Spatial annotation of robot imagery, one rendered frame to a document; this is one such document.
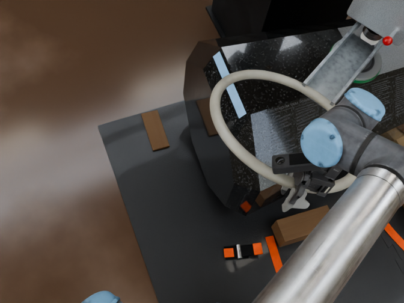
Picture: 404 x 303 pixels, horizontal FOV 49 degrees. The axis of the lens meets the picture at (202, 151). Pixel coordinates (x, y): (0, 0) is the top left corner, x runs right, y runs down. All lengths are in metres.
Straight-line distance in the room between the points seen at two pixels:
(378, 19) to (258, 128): 0.58
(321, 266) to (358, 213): 0.12
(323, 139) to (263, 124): 0.93
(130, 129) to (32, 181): 0.60
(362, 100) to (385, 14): 0.73
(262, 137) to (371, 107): 0.88
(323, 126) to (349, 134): 0.05
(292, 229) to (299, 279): 1.71
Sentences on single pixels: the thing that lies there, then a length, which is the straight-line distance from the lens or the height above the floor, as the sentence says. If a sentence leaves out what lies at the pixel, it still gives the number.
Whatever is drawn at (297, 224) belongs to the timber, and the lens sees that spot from 2.36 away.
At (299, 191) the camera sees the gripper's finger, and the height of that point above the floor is 1.31.
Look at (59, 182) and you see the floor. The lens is 2.53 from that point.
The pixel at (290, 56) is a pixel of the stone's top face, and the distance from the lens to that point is 1.94.
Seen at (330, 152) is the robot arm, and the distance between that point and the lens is 0.86.
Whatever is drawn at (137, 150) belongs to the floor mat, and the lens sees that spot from 2.54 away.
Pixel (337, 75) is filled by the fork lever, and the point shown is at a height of 1.09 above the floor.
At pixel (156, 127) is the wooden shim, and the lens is 2.59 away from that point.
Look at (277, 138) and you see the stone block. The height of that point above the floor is 0.74.
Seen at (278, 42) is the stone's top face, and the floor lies 0.83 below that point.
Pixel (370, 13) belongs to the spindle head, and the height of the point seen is 1.20.
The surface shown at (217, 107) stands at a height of 1.27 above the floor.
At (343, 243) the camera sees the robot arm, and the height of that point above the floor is 1.67.
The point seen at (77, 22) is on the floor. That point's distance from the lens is 3.12.
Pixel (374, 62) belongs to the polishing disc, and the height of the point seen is 0.89.
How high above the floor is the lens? 2.29
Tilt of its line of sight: 63 degrees down
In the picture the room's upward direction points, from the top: 12 degrees clockwise
